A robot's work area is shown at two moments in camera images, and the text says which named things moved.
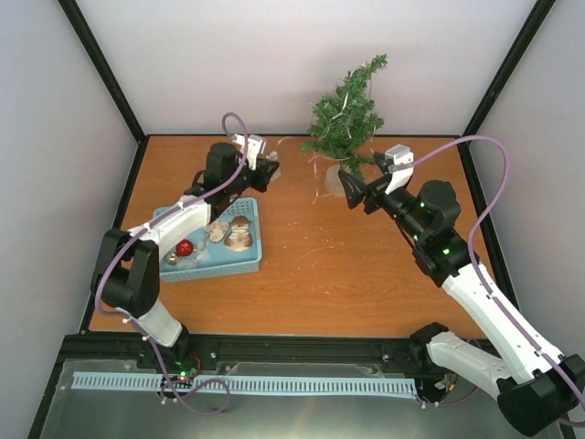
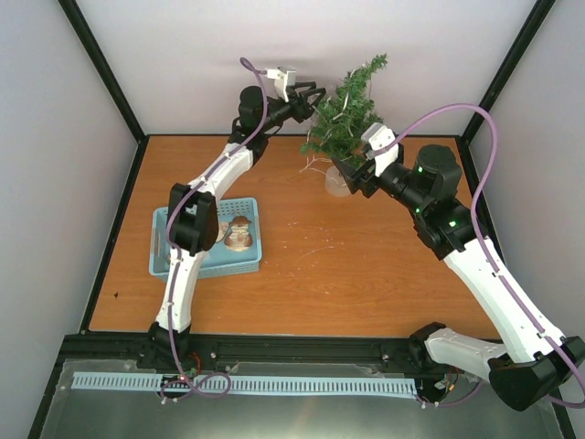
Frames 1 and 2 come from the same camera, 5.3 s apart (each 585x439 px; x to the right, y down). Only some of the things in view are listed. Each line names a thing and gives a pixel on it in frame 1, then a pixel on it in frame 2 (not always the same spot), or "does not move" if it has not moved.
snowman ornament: (239, 240) does not move
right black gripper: (373, 188) → (354, 178)
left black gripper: (263, 166) → (300, 105)
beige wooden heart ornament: (217, 230) does not move
